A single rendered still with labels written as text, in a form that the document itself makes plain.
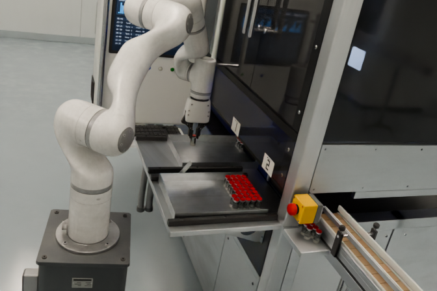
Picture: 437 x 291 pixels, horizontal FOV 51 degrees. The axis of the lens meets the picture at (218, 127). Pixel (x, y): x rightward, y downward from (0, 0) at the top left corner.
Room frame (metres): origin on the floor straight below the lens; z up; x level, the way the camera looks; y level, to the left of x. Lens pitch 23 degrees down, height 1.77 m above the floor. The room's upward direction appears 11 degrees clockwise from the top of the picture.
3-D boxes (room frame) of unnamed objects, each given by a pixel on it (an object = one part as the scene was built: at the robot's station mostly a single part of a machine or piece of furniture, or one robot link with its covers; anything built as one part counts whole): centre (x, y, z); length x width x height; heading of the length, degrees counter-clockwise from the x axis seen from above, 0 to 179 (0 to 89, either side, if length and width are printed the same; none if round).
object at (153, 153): (1.61, 0.01, 0.87); 0.70 x 0.48 x 0.02; 23
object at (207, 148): (1.80, 0.01, 0.90); 0.34 x 0.26 x 0.04; 113
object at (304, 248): (1.31, -0.38, 0.87); 0.14 x 0.13 x 0.02; 113
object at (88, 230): (1.14, 0.33, 0.95); 0.19 x 0.19 x 0.18
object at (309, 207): (1.30, -0.33, 1.00); 0.08 x 0.07 x 0.07; 113
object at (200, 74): (1.72, 0.10, 1.26); 0.09 x 0.08 x 0.13; 69
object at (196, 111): (1.71, 0.09, 1.12); 0.10 x 0.08 x 0.11; 110
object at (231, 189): (1.47, -0.10, 0.90); 0.18 x 0.02 x 0.05; 22
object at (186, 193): (1.44, -0.02, 0.90); 0.34 x 0.26 x 0.04; 112
